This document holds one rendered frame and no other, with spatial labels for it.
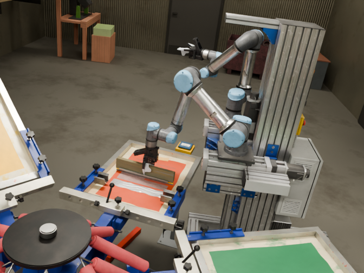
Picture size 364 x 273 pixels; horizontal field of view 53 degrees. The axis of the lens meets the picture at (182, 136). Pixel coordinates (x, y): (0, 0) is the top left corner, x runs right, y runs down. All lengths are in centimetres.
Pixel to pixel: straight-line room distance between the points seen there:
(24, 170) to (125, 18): 804
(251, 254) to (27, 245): 112
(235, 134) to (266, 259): 67
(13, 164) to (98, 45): 644
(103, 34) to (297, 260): 704
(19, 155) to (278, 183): 149
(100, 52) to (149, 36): 188
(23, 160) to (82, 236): 87
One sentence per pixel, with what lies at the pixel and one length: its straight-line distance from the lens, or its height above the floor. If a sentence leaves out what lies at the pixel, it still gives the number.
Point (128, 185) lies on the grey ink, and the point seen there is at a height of 96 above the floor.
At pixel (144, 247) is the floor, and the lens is 334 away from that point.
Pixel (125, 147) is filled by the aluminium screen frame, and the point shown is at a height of 99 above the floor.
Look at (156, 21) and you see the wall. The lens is 980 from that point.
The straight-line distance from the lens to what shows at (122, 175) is 247.
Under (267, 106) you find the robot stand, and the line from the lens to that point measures 234.
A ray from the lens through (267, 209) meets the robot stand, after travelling 272.
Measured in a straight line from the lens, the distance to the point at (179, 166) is 264.
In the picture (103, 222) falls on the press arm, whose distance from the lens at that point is 195.
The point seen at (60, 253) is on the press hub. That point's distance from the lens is 140.
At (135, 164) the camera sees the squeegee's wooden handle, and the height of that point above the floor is 104.
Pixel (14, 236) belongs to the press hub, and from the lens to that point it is 150.
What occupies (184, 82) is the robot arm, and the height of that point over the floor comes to 168.
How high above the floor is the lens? 229
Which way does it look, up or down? 26 degrees down
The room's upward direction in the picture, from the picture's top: 8 degrees clockwise
